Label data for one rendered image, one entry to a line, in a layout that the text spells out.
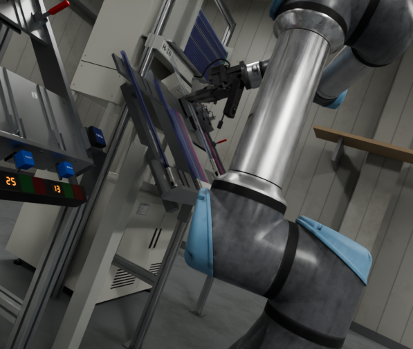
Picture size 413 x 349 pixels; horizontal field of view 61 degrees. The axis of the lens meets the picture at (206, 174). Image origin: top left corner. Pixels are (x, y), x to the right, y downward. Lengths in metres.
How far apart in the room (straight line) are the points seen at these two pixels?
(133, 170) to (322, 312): 0.81
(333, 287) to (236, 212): 0.16
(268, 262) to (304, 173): 3.36
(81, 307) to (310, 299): 0.90
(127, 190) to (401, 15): 0.87
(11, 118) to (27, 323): 0.51
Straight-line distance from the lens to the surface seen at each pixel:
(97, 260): 1.22
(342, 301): 0.52
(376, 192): 3.54
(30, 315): 1.02
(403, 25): 0.66
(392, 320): 3.82
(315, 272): 0.50
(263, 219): 0.48
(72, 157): 0.83
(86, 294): 1.25
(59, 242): 0.95
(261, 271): 0.48
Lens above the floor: 0.78
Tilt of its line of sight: 2 degrees up
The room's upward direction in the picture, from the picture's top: 21 degrees clockwise
